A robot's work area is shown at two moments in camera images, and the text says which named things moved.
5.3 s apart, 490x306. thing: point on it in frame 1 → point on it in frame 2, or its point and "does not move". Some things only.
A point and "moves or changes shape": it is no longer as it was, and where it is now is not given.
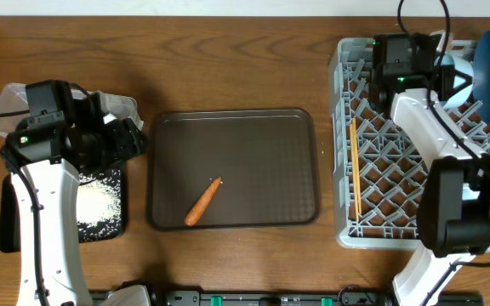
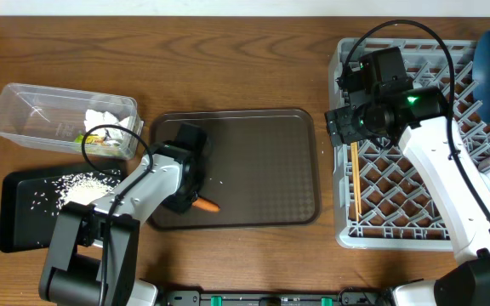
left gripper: (126, 140) → (179, 206)
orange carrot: (202, 202) moves or changes shape
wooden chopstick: (359, 201) does not move
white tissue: (109, 117) moves or changes shape
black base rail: (351, 297) does not move
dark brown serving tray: (268, 160) does not move
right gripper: (440, 75) → (340, 127)
